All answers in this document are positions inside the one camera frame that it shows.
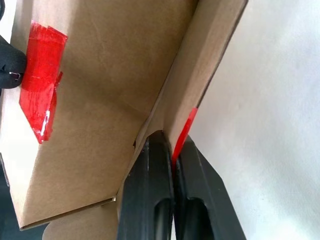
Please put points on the brown cardboard box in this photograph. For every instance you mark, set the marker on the brown cardboard box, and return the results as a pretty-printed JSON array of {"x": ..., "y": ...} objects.
[{"x": 112, "y": 75}]

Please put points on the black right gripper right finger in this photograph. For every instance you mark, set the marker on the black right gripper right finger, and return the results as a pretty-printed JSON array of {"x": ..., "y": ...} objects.
[{"x": 200, "y": 200}]

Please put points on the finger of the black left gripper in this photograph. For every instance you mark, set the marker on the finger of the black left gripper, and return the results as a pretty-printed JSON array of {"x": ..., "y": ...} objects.
[
  {"x": 11, "y": 56},
  {"x": 6, "y": 81}
]

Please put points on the red adhesive tape piece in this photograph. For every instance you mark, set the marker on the red adhesive tape piece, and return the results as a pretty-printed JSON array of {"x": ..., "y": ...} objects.
[
  {"x": 186, "y": 127},
  {"x": 42, "y": 82}
]

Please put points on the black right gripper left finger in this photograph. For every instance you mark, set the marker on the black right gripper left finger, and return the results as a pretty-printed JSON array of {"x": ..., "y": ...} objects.
[{"x": 147, "y": 190}]

